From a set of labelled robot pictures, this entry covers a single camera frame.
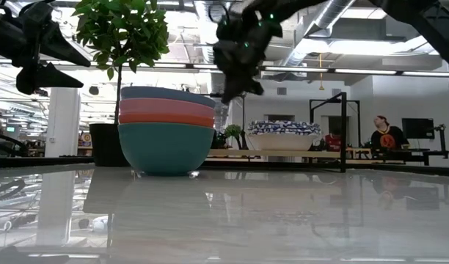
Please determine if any round target poster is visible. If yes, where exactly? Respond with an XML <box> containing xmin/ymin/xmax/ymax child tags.
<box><xmin>79</xmin><ymin>131</ymin><xmax>94</xmax><ymax>148</ymax></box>

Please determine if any black computer monitor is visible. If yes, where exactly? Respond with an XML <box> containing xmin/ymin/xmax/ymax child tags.
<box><xmin>401</xmin><ymin>117</ymin><xmax>436</xmax><ymax>140</ymax></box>

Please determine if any blue plastic bowl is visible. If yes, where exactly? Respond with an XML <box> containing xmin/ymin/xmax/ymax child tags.
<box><xmin>120</xmin><ymin>86</ymin><xmax>216</xmax><ymax>110</ymax></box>

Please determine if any yellow hanging cord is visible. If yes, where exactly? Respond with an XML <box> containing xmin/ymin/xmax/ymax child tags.
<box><xmin>318</xmin><ymin>53</ymin><xmax>325</xmax><ymax>92</ymax></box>

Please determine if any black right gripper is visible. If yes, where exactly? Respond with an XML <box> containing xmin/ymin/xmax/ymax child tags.
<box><xmin>213</xmin><ymin>7</ymin><xmax>283</xmax><ymax>104</ymax></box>

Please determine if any black aluminium table frame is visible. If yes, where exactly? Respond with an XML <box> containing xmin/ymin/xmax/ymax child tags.
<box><xmin>0</xmin><ymin>156</ymin><xmax>449</xmax><ymax>177</ymax></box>

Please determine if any black plant pot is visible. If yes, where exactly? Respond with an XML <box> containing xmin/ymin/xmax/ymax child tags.
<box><xmin>88</xmin><ymin>122</ymin><xmax>130</xmax><ymax>168</ymax></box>

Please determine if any black monitor stand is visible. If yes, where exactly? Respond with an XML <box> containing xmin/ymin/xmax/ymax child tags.
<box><xmin>433</xmin><ymin>123</ymin><xmax>448</xmax><ymax>152</ymax></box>

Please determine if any black office desk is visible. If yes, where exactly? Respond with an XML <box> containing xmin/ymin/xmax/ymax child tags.
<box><xmin>347</xmin><ymin>146</ymin><xmax>449</xmax><ymax>166</ymax></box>

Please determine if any orange plastic bowl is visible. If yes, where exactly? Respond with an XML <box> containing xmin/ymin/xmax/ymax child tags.
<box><xmin>118</xmin><ymin>111</ymin><xmax>216</xmax><ymax>128</ymax></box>

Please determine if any teal plastic bowl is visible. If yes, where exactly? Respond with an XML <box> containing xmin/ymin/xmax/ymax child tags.
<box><xmin>117</xmin><ymin>122</ymin><xmax>216</xmax><ymax>176</ymax></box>

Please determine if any white pillar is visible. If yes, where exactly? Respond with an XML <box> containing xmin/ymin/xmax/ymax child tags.
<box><xmin>44</xmin><ymin>87</ymin><xmax>81</xmax><ymax>158</ymax></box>

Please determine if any small green background plant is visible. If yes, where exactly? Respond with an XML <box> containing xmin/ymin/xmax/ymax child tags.
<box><xmin>223</xmin><ymin>123</ymin><xmax>244</xmax><ymax>150</ymax></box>

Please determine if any silver ceiling duct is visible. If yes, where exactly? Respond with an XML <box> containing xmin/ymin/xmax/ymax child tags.
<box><xmin>281</xmin><ymin>0</ymin><xmax>356</xmax><ymax>74</ymax></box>

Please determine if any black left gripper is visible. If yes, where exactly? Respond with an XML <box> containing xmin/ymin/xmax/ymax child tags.
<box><xmin>7</xmin><ymin>1</ymin><xmax>92</xmax><ymax>95</ymax></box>

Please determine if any ceiling light strip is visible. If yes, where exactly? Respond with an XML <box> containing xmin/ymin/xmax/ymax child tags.
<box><xmin>263</xmin><ymin>65</ymin><xmax>329</xmax><ymax>73</ymax></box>
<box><xmin>334</xmin><ymin>67</ymin><xmax>398</xmax><ymax>76</ymax></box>

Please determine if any pink plastic bowl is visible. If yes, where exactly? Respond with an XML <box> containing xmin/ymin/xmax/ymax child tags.
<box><xmin>119</xmin><ymin>98</ymin><xmax>216</xmax><ymax>119</ymax></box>

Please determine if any green leafy artificial plant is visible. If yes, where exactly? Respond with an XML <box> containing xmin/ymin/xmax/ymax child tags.
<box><xmin>70</xmin><ymin>0</ymin><xmax>170</xmax><ymax>125</ymax></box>

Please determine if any person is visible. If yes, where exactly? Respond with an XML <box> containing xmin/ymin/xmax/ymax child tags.
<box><xmin>324</xmin><ymin>127</ymin><xmax>343</xmax><ymax>153</ymax></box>
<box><xmin>370</xmin><ymin>114</ymin><xmax>411</xmax><ymax>150</ymax></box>

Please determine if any wooden shelf with black frame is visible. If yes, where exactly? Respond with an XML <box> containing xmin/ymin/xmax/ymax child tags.
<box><xmin>205</xmin><ymin>91</ymin><xmax>362</xmax><ymax>174</ymax></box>

